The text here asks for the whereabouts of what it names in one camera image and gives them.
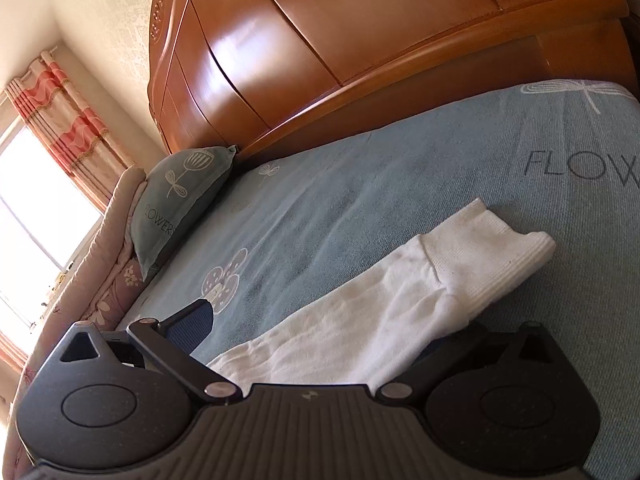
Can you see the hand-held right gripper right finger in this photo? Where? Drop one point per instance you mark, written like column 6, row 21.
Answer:
column 450, row 355

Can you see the pink striped curtain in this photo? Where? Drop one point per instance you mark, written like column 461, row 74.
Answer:
column 65, row 125

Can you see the folded pink floral quilt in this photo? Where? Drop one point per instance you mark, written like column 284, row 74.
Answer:
column 107, row 260

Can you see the white printed sweatshirt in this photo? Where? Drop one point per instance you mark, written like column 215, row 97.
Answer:
column 375, row 310

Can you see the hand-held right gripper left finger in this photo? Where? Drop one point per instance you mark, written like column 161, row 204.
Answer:
column 195, row 322

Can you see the wooden headboard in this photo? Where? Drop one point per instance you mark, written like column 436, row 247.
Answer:
column 350, row 35

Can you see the window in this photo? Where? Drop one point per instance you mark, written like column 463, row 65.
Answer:
column 30, row 220

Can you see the grey-green flower pillow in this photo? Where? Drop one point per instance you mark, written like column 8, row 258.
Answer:
column 175, row 210

